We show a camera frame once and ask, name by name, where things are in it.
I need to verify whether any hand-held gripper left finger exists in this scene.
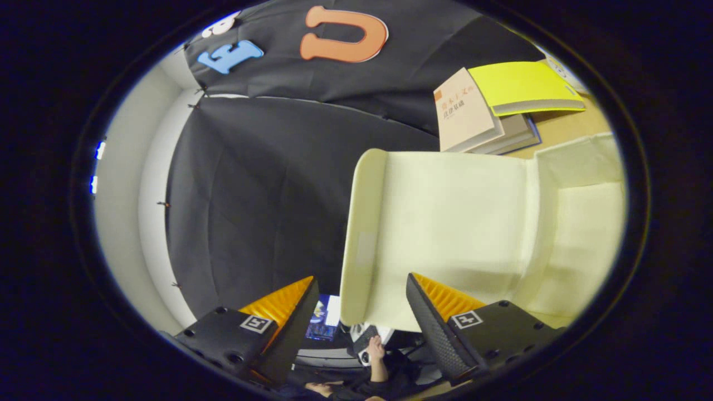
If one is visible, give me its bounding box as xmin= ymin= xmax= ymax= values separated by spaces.
xmin=174 ymin=276 xmax=320 ymax=389

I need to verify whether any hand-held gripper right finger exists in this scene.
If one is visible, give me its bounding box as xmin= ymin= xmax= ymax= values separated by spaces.
xmin=406 ymin=272 xmax=564 ymax=386

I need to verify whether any cream fabric storage box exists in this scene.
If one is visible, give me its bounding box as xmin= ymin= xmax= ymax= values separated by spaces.
xmin=340 ymin=133 xmax=628 ymax=333

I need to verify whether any computer monitor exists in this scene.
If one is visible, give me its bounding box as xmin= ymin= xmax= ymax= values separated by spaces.
xmin=305 ymin=294 xmax=341 ymax=341

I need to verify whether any black backdrop cloth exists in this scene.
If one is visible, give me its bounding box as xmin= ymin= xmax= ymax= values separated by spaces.
xmin=165 ymin=0 xmax=549 ymax=321

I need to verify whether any grey book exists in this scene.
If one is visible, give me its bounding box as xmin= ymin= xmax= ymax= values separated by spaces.
xmin=471 ymin=114 xmax=542 ymax=155

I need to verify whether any beige book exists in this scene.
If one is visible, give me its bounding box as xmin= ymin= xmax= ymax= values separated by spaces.
xmin=433 ymin=67 xmax=505 ymax=153

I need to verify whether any yellow book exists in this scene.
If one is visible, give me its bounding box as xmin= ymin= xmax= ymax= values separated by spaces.
xmin=468 ymin=61 xmax=587 ymax=117

